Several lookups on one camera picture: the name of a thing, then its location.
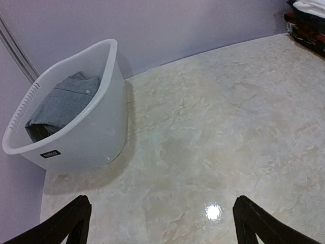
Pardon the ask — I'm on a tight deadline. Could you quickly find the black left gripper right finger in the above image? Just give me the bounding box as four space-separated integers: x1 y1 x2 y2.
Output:
233 195 318 243

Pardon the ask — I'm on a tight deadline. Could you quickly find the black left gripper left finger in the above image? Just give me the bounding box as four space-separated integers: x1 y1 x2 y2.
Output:
6 195 91 243

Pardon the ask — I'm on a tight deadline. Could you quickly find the white cloth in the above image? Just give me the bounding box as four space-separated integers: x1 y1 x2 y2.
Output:
293 0 324 18

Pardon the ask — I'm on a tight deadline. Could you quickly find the white plastic laundry basket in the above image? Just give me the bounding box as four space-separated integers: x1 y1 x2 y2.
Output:
2 39 127 174

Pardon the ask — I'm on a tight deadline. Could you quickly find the grey folded garment in basket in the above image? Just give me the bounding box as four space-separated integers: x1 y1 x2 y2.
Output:
25 72 101 142

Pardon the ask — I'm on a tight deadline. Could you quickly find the red black folded garment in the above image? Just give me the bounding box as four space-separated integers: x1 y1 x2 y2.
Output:
284 11 324 57

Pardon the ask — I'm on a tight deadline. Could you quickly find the left wall aluminium profile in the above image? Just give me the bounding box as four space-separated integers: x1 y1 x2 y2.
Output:
1 16 39 83

